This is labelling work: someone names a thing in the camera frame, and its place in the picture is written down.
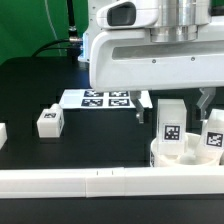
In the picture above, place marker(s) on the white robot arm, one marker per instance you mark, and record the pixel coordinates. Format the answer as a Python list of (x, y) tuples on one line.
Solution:
[(136, 45)]

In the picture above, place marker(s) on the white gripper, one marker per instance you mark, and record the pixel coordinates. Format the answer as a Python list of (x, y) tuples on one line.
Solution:
[(153, 45)]

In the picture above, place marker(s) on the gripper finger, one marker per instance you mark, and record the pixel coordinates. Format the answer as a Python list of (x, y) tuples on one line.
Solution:
[(207, 95)]

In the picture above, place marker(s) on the white front fence bar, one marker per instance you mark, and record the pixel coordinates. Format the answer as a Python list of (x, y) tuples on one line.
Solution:
[(111, 182)]

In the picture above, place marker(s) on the white marker sheet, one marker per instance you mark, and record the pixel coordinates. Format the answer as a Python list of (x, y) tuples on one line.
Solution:
[(89, 99)]

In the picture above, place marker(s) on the white left fence bar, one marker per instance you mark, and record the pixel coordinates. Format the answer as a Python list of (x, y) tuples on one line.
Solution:
[(3, 134)]

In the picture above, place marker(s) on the white fence bar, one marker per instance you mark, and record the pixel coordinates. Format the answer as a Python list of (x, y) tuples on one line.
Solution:
[(111, 182), (3, 134)]

